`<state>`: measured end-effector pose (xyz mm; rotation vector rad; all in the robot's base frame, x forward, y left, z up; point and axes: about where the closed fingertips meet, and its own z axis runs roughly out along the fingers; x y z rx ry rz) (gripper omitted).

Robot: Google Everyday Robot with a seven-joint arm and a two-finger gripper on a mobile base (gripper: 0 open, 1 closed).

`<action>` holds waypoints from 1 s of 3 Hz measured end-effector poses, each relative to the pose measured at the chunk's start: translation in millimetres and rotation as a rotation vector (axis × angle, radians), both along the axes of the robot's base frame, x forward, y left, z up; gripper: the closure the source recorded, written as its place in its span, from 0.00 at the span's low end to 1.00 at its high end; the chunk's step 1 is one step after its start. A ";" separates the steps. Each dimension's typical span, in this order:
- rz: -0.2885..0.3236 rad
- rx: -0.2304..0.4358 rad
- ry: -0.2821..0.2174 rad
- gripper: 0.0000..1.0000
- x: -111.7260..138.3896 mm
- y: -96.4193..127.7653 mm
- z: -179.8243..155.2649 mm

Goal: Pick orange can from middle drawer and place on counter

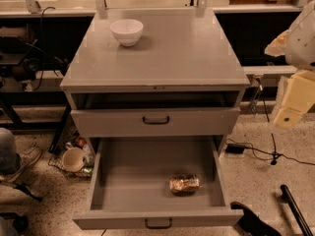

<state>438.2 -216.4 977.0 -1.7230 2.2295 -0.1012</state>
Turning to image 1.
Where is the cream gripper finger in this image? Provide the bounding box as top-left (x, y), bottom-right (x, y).
top-left (265, 29), bottom-right (290, 57)
top-left (273, 70), bottom-right (315, 130)

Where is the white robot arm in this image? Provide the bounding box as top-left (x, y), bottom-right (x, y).
top-left (265, 1), bottom-right (315, 130)

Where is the grey drawer cabinet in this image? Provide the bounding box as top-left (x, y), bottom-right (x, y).
top-left (60, 7), bottom-right (251, 149)

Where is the grey top drawer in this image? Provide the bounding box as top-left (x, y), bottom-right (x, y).
top-left (71, 108), bottom-right (239, 138)

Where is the open grey middle drawer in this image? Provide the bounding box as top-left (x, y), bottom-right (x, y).
top-left (73, 137), bottom-right (243, 230)

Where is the black power adapter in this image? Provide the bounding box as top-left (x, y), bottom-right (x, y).
top-left (225, 144), bottom-right (245, 154)

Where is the black bar on floor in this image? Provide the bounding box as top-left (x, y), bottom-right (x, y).
top-left (281, 184), bottom-right (314, 236)

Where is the black object on floor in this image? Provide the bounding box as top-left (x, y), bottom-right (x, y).
top-left (230, 202), bottom-right (282, 236)

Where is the white ceramic bowl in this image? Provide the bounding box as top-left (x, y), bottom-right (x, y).
top-left (110, 19), bottom-right (144, 46)

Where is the white cup in basket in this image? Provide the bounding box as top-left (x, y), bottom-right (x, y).
top-left (62, 147), bottom-right (85, 172)

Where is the black machinery under bench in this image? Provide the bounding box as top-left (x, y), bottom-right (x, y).
top-left (0, 25), bottom-right (69, 91)

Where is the grey shoe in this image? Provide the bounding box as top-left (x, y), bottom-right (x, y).
top-left (0, 147), bottom-right (42, 182)

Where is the grey trouser leg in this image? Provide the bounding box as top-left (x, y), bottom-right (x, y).
top-left (0, 128), bottom-right (21, 175)

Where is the black cable on floor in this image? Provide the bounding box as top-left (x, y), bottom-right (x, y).
top-left (225, 79), bottom-right (315, 167)

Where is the black drawer handle top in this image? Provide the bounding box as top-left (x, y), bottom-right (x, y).
top-left (142, 116), bottom-right (170, 125)

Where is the black drawer handle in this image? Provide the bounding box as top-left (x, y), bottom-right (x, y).
top-left (145, 218), bottom-right (172, 230)
top-left (142, 116), bottom-right (170, 125)

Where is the black drawer handle middle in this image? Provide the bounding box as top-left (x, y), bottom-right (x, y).
top-left (145, 218), bottom-right (172, 230)

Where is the wire basket on floor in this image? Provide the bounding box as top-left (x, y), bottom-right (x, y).
top-left (48, 137), bottom-right (95, 178)

